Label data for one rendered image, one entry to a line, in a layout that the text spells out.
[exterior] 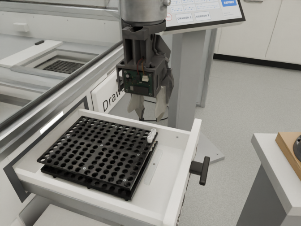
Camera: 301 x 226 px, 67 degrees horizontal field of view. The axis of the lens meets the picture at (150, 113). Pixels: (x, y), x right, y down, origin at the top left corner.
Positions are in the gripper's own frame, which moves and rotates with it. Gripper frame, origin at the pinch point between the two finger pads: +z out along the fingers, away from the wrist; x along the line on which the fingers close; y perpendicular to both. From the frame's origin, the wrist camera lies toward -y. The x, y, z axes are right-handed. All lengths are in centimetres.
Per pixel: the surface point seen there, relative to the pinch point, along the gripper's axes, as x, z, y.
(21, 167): -24.6, 9.2, 16.3
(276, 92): 72, 98, -215
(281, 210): 37, 34, -10
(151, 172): 2.0, 12.9, 5.6
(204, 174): 13.8, 6.7, 7.6
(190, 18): -7, -2, -83
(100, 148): -9.9, 7.5, 6.9
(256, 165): 48, 98, -94
